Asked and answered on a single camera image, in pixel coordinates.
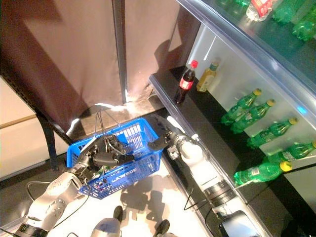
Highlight robot right hand black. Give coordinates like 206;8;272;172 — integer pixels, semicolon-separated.
148;116;185;155

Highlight robot left hand black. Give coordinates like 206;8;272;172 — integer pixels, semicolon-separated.
79;134;135;178

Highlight blue plastic shopping basket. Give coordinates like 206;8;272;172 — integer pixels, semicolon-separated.
66;106;163;200

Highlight dark granite plinth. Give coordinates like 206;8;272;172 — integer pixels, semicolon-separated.
66;95;165;141

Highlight Coca-Cola bottle red label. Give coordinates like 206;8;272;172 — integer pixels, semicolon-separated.
174;60;199;104

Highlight yellow tea bottle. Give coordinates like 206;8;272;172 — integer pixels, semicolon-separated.
197;59;220;93

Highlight white panel board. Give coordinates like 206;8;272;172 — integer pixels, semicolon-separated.
0;76;70;180

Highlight dark grey shelf board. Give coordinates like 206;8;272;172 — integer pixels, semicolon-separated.
176;0;316;92

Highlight water bottle red label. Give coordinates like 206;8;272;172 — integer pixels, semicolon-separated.
246;0;282;22

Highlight black shelf with clear rail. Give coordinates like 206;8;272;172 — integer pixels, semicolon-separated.
149;65;316;237
145;112;247;237

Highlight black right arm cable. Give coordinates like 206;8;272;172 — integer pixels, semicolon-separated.
184;187;223;237

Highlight dark perforated upright post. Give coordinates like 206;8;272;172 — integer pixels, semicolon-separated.
0;66;75;172

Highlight dark metal wall strip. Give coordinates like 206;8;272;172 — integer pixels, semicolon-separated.
112;0;129;103

